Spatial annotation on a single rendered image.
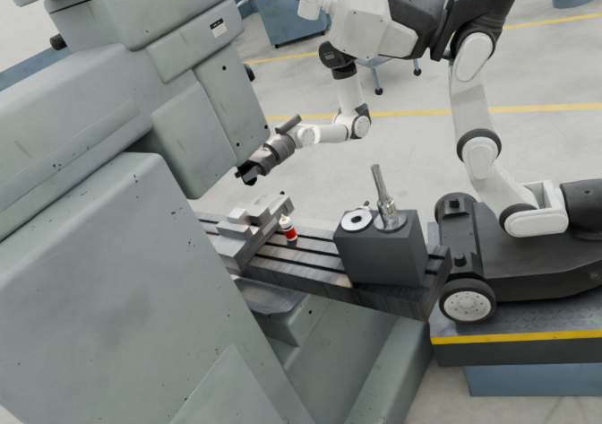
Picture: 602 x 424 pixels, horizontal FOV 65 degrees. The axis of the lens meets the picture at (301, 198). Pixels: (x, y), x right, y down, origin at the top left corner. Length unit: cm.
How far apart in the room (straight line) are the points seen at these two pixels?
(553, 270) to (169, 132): 136
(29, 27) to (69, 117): 735
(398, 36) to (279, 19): 617
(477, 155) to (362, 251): 55
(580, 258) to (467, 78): 77
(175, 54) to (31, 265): 58
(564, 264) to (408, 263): 72
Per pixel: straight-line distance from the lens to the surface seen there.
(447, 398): 224
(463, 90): 156
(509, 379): 213
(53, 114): 105
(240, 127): 136
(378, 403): 203
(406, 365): 211
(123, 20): 113
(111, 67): 112
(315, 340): 169
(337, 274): 149
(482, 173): 170
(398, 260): 132
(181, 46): 122
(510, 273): 185
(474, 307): 189
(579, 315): 195
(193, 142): 122
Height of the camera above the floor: 190
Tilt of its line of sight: 32 degrees down
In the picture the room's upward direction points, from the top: 22 degrees counter-clockwise
